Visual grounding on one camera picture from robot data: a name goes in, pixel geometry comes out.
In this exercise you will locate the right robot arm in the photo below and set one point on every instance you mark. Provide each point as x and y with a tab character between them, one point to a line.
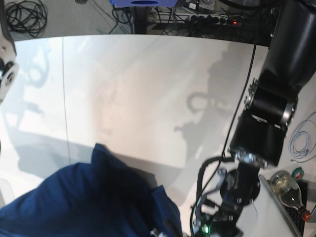
8	66

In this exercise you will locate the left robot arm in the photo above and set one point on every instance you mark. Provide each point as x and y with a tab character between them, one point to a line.
262	126

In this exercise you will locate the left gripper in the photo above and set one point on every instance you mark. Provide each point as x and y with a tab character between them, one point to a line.
222	223

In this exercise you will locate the black power strip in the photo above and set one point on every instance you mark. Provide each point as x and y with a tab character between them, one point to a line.
213	19

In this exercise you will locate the blue box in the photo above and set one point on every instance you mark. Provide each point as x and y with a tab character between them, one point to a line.
143	3

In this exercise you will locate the clear plastic bottle red cap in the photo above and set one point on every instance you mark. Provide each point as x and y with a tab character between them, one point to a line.
289	193

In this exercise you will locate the green tape roll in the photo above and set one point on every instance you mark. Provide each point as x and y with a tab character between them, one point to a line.
298	173

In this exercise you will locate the dark blue t-shirt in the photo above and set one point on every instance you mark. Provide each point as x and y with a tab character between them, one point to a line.
103	198

